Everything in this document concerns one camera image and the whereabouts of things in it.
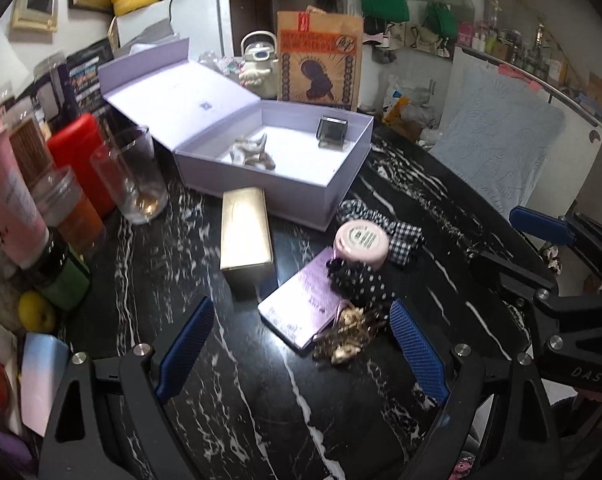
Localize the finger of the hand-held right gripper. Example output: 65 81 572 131
473 252 562 311
509 206 602 293

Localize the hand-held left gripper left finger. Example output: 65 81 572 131
38 295 217 480

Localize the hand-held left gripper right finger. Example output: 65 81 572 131
388 299 582 480

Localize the gold hair clip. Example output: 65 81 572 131
312 300 382 365

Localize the black polka dot scrunchie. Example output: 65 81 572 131
326 257 397 311

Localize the black white checkered scrunchie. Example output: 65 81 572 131
337 199 426 265

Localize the purple card box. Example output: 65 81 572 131
257 246 352 351

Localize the pink round compact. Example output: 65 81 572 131
333 220 392 268

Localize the gold rectangular box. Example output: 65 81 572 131
219 187 277 303

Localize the lavender gift box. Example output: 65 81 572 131
97 36 375 233

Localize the white cabinet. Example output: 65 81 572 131
438 45 602 201

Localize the green jar with black lid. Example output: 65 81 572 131
34 240 92 311

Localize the yellow fruit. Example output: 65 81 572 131
18 291 57 333

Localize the clear jar with orange contents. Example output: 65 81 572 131
31 165 107 256

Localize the clear drinking glass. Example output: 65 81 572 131
90 126 169 226

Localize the pile of plastic bags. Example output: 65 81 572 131
381 75 442 131

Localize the row of small bottles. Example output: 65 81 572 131
456 20 566 76

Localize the silver hair claw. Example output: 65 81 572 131
228 132 277 171

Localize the red lidded bottle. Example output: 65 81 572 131
46 112 117 218

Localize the green tote bag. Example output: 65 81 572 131
426 2 456 36
357 0 411 21

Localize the small dark square case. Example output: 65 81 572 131
315 116 349 148

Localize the pink paper cup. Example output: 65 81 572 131
0 92 49 271

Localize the clear jar with brown contents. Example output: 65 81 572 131
4 97 57 186

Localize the printed brown paper bag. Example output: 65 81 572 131
276 6 364 112

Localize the dark printed snack packet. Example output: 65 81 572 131
66 37 114 116

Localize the crumpled clear plastic wrap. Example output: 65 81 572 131
198 50 244 73

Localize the white teapot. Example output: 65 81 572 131
238 31 281 98

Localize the white fridge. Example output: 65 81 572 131
116 0 234 61

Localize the dark brown door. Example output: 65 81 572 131
226 0 274 56

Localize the small cream picture frame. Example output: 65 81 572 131
11 0 59 33

